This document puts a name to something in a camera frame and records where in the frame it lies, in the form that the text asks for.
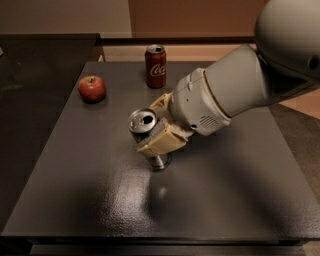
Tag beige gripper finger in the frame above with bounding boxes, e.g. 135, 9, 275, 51
136, 118, 194, 158
149, 93, 171, 118

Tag red coca-cola can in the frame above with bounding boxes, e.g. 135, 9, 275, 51
145, 44, 166, 89

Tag blue silver redbull can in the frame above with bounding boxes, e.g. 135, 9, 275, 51
128, 108, 172, 171

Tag red apple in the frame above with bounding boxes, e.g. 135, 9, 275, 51
78, 76, 106, 103

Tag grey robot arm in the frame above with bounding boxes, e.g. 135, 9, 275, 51
137, 0, 320, 158

